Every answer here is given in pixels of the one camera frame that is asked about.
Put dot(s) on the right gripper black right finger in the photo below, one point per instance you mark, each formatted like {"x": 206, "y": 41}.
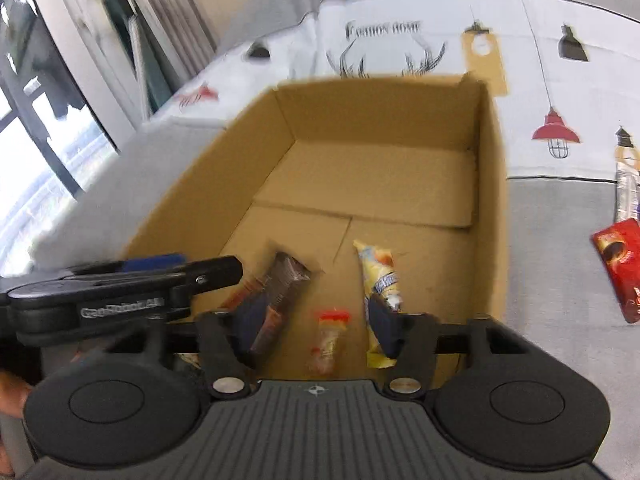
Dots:
{"x": 408, "y": 339}

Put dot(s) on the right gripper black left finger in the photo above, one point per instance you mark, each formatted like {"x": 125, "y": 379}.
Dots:
{"x": 226, "y": 340}

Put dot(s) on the dark brown snack packet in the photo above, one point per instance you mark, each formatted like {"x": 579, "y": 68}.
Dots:
{"x": 283, "y": 282}

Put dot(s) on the red clear meat snack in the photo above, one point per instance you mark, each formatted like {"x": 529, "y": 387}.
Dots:
{"x": 332, "y": 325}

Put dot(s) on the dark red snack bag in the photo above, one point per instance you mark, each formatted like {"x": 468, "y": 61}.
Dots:
{"x": 618, "y": 247}

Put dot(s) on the silver foil snack packet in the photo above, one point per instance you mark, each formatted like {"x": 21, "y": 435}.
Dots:
{"x": 627, "y": 192}

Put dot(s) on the person's left hand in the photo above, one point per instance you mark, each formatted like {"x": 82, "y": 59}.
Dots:
{"x": 22, "y": 368}

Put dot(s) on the yellow white snack packet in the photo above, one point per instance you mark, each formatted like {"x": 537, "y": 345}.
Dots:
{"x": 382, "y": 304}

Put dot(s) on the brown cardboard box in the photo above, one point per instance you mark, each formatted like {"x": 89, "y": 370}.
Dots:
{"x": 279, "y": 178}

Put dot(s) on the grey striped curtain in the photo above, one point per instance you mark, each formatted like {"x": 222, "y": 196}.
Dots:
{"x": 168, "y": 43}

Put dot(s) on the white printed sofa cover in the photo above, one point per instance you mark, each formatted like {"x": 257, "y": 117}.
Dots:
{"x": 562, "y": 76}

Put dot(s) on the window with dark frame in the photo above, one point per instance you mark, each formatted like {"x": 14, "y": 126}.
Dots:
{"x": 51, "y": 144}

